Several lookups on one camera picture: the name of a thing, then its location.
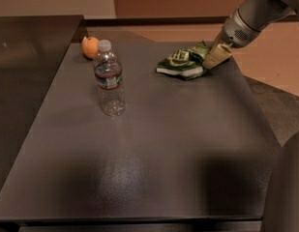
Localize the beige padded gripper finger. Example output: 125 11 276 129
202 43 231 70

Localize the green jalapeno chip bag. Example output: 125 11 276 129
156 42 210 80

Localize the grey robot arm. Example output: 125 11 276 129
203 0 299 232

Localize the clear plastic water bottle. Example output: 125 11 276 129
93 40 126 116

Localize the orange fruit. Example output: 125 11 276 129
81 37 99 59

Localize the dark side table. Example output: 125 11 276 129
0 15 87 190

